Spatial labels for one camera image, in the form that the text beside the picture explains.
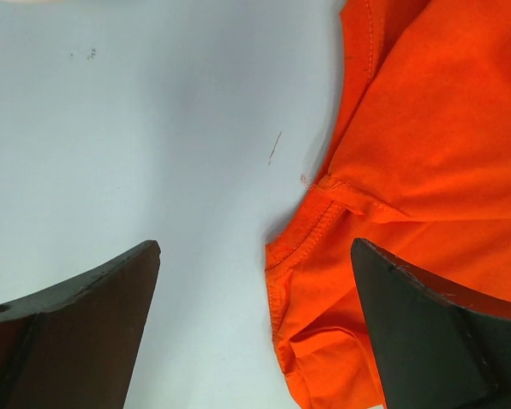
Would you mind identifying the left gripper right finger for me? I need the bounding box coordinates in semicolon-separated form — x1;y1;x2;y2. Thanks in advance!
351;239;511;409

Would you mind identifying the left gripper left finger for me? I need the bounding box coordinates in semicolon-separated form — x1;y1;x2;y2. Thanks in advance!
0;240;160;408

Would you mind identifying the orange t shirt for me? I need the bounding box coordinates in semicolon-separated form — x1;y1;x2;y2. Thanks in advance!
265;1;511;408

